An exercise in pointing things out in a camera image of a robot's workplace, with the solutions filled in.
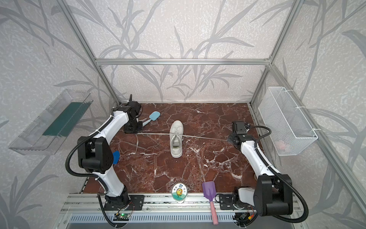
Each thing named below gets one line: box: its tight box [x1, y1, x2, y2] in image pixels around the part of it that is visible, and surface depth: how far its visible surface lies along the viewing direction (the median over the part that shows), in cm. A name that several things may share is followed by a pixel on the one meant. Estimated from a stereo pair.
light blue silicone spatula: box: [142, 110, 161, 127], surface depth 114 cm
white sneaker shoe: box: [169, 120, 184, 158], surface depth 92 cm
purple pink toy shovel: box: [202, 180, 219, 226], surface depth 78 cm
